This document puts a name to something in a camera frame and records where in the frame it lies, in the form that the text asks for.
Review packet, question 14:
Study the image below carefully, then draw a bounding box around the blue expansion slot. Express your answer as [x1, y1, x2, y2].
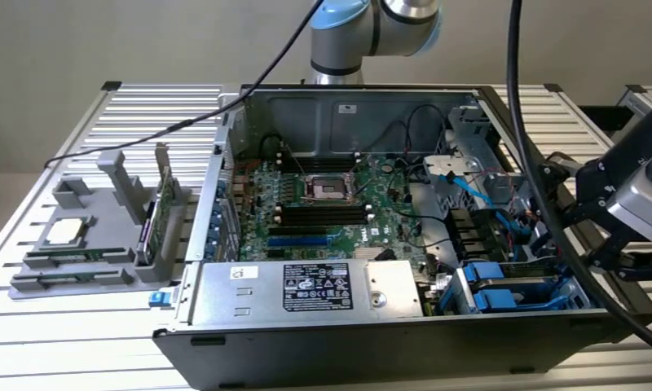
[266, 235, 328, 248]

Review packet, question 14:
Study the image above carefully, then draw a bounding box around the blue data wire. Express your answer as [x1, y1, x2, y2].
[437, 171, 529, 246]

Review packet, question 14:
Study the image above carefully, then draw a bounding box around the blue case latch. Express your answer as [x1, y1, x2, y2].
[148, 288, 172, 310]

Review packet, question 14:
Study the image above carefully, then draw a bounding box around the grey parts rack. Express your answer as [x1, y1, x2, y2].
[8, 149, 202, 301]

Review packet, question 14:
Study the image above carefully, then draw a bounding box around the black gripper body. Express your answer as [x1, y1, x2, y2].
[573, 156, 641, 221]

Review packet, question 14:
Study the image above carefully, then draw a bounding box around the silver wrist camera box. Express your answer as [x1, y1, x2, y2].
[607, 140, 652, 246]

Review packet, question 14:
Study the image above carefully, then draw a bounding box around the green RAM stick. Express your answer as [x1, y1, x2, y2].
[12, 270, 136, 287]
[25, 248, 126, 262]

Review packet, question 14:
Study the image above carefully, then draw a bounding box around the silver CPU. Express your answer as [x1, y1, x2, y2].
[41, 217, 92, 246]

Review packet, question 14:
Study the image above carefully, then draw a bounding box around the green graphics card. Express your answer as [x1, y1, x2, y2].
[137, 141, 181, 266]

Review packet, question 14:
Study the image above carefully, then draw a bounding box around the silver chipset heat sink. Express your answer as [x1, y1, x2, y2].
[350, 247, 388, 262]

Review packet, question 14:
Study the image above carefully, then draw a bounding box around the thick black cable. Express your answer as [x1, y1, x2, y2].
[503, 0, 652, 360]

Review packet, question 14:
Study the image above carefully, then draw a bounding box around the blue disk caddy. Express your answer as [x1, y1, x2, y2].
[468, 287, 524, 315]
[457, 262, 505, 287]

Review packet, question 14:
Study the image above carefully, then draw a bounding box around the silver disk bay cage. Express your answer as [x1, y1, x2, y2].
[443, 103, 524, 205]

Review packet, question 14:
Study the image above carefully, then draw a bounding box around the silver drive bracket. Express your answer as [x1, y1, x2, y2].
[421, 155, 484, 195]

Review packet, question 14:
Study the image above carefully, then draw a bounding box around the green motherboard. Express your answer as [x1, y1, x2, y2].
[232, 152, 432, 264]

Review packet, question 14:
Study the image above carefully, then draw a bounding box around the black case fan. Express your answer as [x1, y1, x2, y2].
[447, 206, 516, 262]

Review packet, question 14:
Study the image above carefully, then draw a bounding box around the black expansion slot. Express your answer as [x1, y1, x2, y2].
[266, 226, 328, 237]

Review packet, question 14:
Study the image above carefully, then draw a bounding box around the CPU socket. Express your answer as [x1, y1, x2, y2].
[302, 174, 356, 205]

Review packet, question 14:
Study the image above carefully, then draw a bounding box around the thin black cable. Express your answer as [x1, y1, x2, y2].
[44, 0, 326, 169]

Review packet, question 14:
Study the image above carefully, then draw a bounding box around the black open PC case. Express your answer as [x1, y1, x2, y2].
[150, 83, 652, 391]

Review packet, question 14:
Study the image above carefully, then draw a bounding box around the thin black wire loop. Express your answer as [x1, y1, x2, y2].
[403, 104, 449, 165]

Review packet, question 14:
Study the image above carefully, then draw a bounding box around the silver power supply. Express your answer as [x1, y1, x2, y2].
[186, 259, 432, 323]

